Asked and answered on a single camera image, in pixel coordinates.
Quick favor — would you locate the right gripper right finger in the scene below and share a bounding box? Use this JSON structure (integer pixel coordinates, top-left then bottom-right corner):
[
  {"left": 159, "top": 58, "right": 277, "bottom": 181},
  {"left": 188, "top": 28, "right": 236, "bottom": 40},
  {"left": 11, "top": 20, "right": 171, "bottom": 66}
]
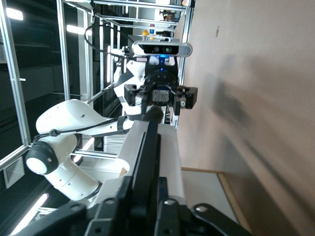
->
[{"left": 155, "top": 178, "right": 254, "bottom": 236}]

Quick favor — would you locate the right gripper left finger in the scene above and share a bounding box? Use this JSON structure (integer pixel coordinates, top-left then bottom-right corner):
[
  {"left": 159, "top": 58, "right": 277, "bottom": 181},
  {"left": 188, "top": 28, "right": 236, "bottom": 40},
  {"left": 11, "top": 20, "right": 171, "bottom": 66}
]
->
[{"left": 14, "top": 177, "right": 148, "bottom": 236}]

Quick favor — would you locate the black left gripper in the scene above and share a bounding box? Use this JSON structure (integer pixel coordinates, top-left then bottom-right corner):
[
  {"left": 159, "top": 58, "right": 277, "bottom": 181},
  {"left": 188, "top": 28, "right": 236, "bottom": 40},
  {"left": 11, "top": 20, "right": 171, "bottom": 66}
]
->
[{"left": 124, "top": 58, "right": 199, "bottom": 121}]

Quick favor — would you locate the black metal drawer handle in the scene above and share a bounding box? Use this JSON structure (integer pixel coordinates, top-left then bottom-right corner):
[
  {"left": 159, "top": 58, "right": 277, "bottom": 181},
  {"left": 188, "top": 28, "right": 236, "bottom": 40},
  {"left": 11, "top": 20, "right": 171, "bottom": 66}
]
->
[{"left": 127, "top": 107, "right": 164, "bottom": 212}]

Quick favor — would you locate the white drawer with handle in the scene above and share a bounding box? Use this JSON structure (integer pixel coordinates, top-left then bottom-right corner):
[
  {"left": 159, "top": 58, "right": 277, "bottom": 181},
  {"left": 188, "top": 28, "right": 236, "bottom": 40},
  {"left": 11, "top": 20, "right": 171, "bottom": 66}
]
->
[{"left": 88, "top": 120, "right": 187, "bottom": 210}]

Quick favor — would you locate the background metal shelf rack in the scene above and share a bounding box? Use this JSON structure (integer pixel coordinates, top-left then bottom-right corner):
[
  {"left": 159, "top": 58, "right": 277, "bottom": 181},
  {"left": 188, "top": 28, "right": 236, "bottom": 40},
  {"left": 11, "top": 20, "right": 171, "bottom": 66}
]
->
[{"left": 137, "top": 0, "right": 189, "bottom": 43}]

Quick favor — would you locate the white ceiling air vent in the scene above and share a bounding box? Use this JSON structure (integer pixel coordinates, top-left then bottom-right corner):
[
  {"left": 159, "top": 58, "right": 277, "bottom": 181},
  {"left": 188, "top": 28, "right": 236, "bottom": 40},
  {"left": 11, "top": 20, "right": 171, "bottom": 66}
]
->
[{"left": 2, "top": 156, "right": 26, "bottom": 190}]

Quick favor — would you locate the ceiling light panel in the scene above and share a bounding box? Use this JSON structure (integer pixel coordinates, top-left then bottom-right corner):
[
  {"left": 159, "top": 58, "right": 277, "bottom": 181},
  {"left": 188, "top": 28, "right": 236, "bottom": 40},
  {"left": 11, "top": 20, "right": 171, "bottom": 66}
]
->
[
  {"left": 66, "top": 24, "right": 86, "bottom": 35},
  {"left": 5, "top": 7, "right": 24, "bottom": 21}
]

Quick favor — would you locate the brown table cover mat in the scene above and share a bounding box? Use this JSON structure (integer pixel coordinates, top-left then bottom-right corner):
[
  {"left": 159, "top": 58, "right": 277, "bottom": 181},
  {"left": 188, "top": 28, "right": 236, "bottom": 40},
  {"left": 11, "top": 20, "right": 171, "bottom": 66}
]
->
[{"left": 172, "top": 0, "right": 315, "bottom": 236}]

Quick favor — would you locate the white drawer without handle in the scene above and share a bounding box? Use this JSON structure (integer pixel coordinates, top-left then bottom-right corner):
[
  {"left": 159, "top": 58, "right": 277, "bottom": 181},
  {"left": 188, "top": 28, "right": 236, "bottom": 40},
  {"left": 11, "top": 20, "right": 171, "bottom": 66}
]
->
[{"left": 182, "top": 171, "right": 238, "bottom": 225}]

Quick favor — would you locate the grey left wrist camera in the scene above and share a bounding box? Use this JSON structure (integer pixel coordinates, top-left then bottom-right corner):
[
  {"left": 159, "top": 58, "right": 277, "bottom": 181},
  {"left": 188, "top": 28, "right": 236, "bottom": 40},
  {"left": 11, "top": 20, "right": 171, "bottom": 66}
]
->
[{"left": 131, "top": 40, "right": 193, "bottom": 58}]

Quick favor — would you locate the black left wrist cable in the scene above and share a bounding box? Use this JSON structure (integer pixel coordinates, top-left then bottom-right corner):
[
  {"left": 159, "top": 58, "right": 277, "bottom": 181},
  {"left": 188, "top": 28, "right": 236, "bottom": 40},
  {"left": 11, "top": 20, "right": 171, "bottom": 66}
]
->
[{"left": 31, "top": 24, "right": 135, "bottom": 143}]

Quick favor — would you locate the aluminium profile cell frame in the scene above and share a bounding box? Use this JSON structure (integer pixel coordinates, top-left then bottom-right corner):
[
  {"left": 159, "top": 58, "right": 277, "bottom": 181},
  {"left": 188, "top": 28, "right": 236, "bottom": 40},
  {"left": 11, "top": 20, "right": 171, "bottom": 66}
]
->
[{"left": 0, "top": 0, "right": 196, "bottom": 173}]

